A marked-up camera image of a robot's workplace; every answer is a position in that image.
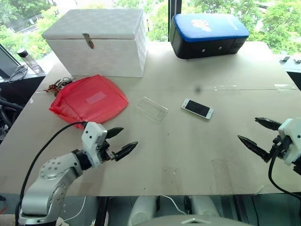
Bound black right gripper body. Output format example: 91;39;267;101
270;135;293;157

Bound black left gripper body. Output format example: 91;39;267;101
96;138;118;163

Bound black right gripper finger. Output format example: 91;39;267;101
254;116;283;132
237;135;275;164

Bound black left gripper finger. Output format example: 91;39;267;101
114;141;139;162
107;127;124;140

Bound clear phone case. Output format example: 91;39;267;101
135;96;169;122

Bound white smartphone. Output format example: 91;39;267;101
180;98;214;121

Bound blue and black case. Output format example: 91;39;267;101
168;13;250;60

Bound red mesh bag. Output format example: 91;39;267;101
48;74;129;130

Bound clear tape strip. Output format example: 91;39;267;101
273;83;296;90

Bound dark side desk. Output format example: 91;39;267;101
278;55;301;90

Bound white rounded shape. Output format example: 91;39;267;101
130;195;158;226

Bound white woven storage box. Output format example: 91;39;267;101
41;8;148;78

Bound grey robot torso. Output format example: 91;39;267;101
133;214;255;226

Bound black side table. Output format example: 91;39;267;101
0;70;48;113

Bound clear water bottle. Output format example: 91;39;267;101
16;48;43;74

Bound black eyeglasses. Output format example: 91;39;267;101
9;64;29;83

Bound dark window pillar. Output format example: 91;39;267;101
168;0;183;43

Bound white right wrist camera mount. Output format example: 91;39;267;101
277;118;301;167

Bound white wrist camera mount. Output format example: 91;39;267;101
81;121;108;167
277;118;301;167

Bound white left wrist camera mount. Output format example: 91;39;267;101
81;121;108;167

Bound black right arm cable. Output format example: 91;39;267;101
268;152;301;201

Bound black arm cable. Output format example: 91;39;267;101
268;152;301;201
14;121;89;226

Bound white cable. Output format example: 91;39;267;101
58;195;87;223
161;195;187;215

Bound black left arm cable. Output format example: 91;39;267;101
14;121;89;226

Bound key bunch with red cord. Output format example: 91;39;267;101
43;77;76;97

